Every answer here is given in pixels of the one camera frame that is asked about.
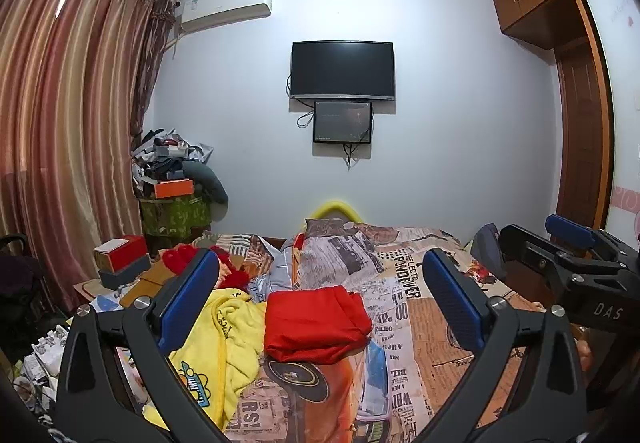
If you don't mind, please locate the pile of white clutter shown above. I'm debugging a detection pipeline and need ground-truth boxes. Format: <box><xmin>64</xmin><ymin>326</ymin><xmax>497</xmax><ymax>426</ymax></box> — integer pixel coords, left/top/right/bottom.
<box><xmin>14</xmin><ymin>323</ymin><xmax>67</xmax><ymax>424</ymax></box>

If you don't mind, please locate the yellow blanket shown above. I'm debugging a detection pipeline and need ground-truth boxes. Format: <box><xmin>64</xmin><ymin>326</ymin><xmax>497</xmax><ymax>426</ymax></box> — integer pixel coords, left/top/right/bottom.
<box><xmin>142</xmin><ymin>288</ymin><xmax>268</xmax><ymax>431</ymax></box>

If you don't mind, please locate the wooden door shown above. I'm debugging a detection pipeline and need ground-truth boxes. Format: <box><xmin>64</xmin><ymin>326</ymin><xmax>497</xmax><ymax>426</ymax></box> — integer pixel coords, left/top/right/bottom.
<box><xmin>552</xmin><ymin>40</ymin><xmax>613</xmax><ymax>235</ymax></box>

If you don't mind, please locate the white air conditioner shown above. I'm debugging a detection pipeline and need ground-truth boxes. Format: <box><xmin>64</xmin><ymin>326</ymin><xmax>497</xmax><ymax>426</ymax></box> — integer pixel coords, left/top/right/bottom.
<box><xmin>177</xmin><ymin>0</ymin><xmax>274</xmax><ymax>34</ymax></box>

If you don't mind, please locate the newspaper print bed cover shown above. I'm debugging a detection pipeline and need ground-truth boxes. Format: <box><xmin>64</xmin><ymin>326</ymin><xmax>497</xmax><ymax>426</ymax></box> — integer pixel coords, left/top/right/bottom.
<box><xmin>202</xmin><ymin>218</ymin><xmax>551</xmax><ymax>443</ymax></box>

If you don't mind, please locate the red and white box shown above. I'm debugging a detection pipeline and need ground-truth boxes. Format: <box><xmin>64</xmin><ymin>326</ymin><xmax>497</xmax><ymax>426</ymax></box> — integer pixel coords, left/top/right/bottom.
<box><xmin>93</xmin><ymin>234</ymin><xmax>149</xmax><ymax>273</ymax></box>

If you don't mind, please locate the orange box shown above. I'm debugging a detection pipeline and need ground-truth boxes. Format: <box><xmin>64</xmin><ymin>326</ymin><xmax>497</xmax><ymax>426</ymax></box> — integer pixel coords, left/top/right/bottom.
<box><xmin>154</xmin><ymin>179</ymin><xmax>195</xmax><ymax>200</ymax></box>

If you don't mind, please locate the green printed box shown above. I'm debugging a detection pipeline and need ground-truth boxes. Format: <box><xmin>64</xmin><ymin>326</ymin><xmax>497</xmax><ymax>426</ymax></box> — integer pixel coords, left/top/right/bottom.
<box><xmin>140</xmin><ymin>195</ymin><xmax>211</xmax><ymax>240</ymax></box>

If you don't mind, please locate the yellow headboard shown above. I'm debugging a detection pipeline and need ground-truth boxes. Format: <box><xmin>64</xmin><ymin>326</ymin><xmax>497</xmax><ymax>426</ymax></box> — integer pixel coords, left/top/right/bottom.
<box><xmin>305</xmin><ymin>200</ymin><xmax>363</xmax><ymax>225</ymax></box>

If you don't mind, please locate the grey pillow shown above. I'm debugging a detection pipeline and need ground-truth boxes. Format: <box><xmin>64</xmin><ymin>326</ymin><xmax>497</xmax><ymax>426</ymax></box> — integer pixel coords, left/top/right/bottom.
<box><xmin>182</xmin><ymin>160</ymin><xmax>230</xmax><ymax>208</ymax></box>

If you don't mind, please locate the white sliding wardrobe door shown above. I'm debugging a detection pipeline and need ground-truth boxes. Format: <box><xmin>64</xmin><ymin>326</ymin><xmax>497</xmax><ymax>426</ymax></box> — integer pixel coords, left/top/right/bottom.
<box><xmin>575</xmin><ymin>0</ymin><xmax>640</xmax><ymax>274</ymax></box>

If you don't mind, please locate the dark grey box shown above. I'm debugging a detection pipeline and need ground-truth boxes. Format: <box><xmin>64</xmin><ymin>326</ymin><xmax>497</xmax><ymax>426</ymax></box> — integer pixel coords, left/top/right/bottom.
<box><xmin>98</xmin><ymin>255</ymin><xmax>152</xmax><ymax>290</ymax></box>

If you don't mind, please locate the black wall television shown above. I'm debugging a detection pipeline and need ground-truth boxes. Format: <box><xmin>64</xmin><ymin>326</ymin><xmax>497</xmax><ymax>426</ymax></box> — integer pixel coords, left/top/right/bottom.
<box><xmin>291</xmin><ymin>41</ymin><xmax>397</xmax><ymax>102</ymax></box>

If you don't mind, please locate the grey striped cloth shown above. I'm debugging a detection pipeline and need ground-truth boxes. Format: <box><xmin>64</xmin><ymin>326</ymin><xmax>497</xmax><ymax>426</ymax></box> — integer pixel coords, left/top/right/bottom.
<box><xmin>248</xmin><ymin>233</ymin><xmax>307</xmax><ymax>305</ymax></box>

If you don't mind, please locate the striped brown curtain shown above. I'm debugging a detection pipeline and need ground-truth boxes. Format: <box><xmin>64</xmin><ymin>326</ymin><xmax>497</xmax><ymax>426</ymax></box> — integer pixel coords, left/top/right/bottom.
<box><xmin>0</xmin><ymin>0</ymin><xmax>179</xmax><ymax>324</ymax></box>

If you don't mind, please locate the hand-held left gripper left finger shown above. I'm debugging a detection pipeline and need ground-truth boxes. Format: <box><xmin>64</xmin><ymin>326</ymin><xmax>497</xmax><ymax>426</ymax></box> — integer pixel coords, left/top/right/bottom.
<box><xmin>55</xmin><ymin>247</ymin><xmax>231</xmax><ymax>443</ymax></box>

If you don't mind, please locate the brown cardboard envelope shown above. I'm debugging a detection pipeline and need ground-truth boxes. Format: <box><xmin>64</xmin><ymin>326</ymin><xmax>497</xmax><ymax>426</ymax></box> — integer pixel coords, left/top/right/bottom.
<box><xmin>120</xmin><ymin>260</ymin><xmax>177</xmax><ymax>309</ymax></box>

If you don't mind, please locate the small black monitor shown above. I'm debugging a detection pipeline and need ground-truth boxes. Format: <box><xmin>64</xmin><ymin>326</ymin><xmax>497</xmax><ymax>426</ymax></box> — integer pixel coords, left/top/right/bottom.
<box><xmin>313</xmin><ymin>100</ymin><xmax>374</xmax><ymax>144</ymax></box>

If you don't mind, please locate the black chair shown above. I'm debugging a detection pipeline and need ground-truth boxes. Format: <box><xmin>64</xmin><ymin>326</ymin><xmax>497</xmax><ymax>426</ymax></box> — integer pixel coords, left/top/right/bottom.
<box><xmin>0</xmin><ymin>233</ymin><xmax>47</xmax><ymax>351</ymax></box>

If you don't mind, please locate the pile of clothes and boxes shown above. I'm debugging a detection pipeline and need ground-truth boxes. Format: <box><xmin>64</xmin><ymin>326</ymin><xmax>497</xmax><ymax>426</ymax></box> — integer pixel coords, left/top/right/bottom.
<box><xmin>131</xmin><ymin>127</ymin><xmax>216</xmax><ymax>198</ymax></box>

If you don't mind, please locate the wooden nightstand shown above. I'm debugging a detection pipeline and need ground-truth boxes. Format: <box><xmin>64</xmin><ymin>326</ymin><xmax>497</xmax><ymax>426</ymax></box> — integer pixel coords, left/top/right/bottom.
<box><xmin>74</xmin><ymin>278</ymin><xmax>126</xmax><ymax>310</ymax></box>

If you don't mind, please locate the red hoodie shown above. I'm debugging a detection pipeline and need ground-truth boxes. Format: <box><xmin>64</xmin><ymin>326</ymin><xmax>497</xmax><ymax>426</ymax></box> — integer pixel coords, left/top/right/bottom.
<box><xmin>263</xmin><ymin>286</ymin><xmax>373</xmax><ymax>365</ymax></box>

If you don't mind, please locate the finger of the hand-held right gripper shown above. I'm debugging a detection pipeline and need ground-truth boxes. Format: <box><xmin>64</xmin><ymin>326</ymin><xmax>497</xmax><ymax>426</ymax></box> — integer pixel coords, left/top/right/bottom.
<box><xmin>499</xmin><ymin>223</ymin><xmax>597</xmax><ymax>285</ymax></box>
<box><xmin>545</xmin><ymin>214</ymin><xmax>637</xmax><ymax>265</ymax></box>

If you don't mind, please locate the red plush toy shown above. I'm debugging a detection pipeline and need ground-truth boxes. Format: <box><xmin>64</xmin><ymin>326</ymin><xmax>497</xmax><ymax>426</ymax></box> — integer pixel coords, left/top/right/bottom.
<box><xmin>160</xmin><ymin>245</ymin><xmax>251</xmax><ymax>292</ymax></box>

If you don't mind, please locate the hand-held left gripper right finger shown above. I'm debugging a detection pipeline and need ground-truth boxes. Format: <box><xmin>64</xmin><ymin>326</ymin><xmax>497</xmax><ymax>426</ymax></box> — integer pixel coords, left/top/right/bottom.
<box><xmin>412</xmin><ymin>247</ymin><xmax>588</xmax><ymax>443</ymax></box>

